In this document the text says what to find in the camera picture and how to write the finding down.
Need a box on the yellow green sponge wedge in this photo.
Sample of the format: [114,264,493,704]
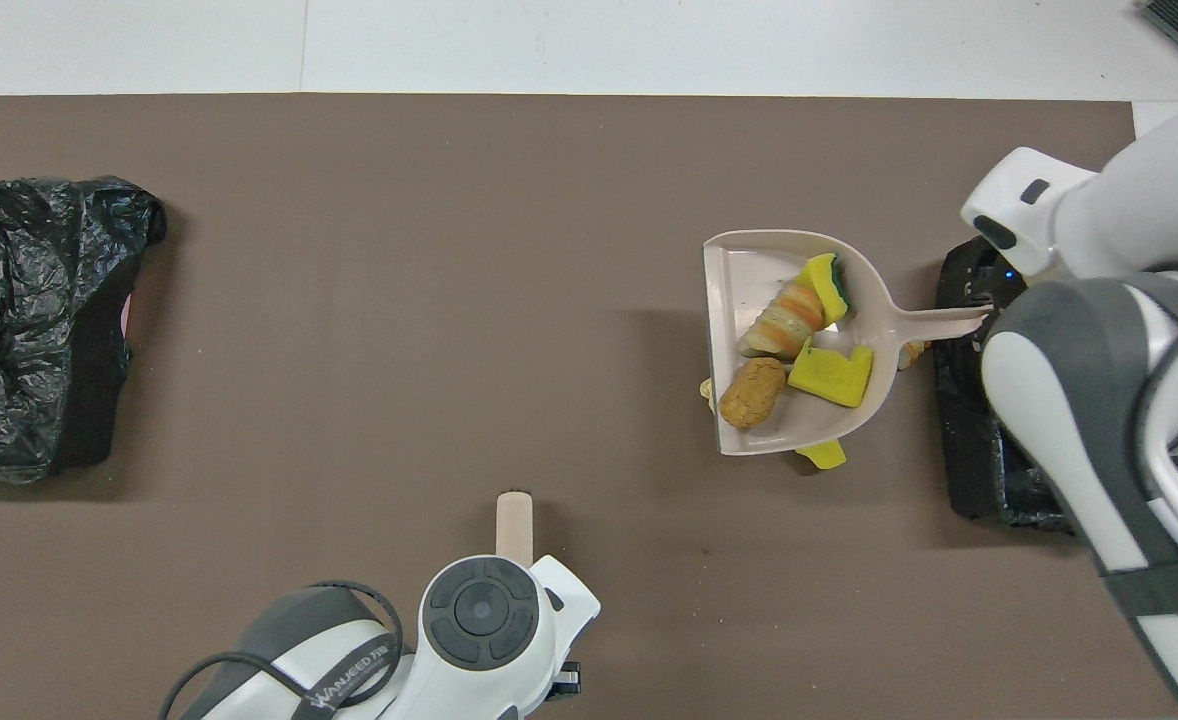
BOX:
[797,252,852,323]

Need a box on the brown table mat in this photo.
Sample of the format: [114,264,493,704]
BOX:
[0,94,1178,720]

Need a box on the beige hand brush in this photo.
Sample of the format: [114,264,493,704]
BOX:
[496,490,533,563]

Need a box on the black bag lined bin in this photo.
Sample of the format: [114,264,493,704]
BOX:
[933,236,1178,535]
[0,176,168,486]

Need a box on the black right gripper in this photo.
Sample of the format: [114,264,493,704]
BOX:
[964,250,1032,343]

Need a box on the striped orange croissant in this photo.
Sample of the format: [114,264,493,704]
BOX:
[739,282,830,361]

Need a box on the brown oval bread roll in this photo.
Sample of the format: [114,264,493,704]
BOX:
[718,357,788,430]

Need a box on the beige plastic dustpan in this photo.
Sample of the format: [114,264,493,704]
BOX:
[701,229,995,458]

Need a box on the plain yellow sponge piece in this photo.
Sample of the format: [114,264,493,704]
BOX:
[794,438,848,471]

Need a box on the notched yellow sponge piece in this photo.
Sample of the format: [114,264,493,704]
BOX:
[787,338,875,409]

